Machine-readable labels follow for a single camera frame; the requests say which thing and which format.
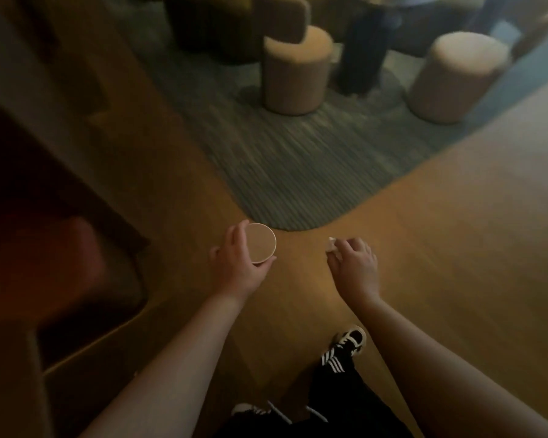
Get person's left hand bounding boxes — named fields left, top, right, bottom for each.
left=209, top=219, right=273, bottom=298

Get person's right hand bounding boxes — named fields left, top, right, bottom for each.
left=326, top=237, right=379, bottom=307

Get beige paper cup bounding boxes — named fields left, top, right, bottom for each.
left=244, top=222, right=278, bottom=266

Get person's left forearm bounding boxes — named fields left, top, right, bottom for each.
left=79, top=289, right=256, bottom=438

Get person's right forearm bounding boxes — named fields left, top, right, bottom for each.
left=350, top=298, right=548, bottom=438

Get black white striped sneaker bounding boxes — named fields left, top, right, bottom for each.
left=320, top=325, right=367, bottom=375
left=231, top=402, right=276, bottom=421

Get grey-blue striped rug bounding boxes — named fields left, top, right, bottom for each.
left=105, top=0, right=548, bottom=232

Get black trousers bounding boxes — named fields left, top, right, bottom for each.
left=214, top=355, right=415, bottom=438

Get beige round stool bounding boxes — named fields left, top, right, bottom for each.
left=408, top=31, right=513, bottom=125
left=261, top=25, right=335, bottom=117

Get red seat cushion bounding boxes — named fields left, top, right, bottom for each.
left=0, top=216, right=108, bottom=325

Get olive upholstered armchair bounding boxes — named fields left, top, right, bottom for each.
left=163, top=0, right=312, bottom=66

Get grey upholstered armchair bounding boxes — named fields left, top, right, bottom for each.
left=393, top=0, right=548, bottom=61

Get dark wooden bench frame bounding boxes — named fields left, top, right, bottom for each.
left=0, top=0, right=152, bottom=438

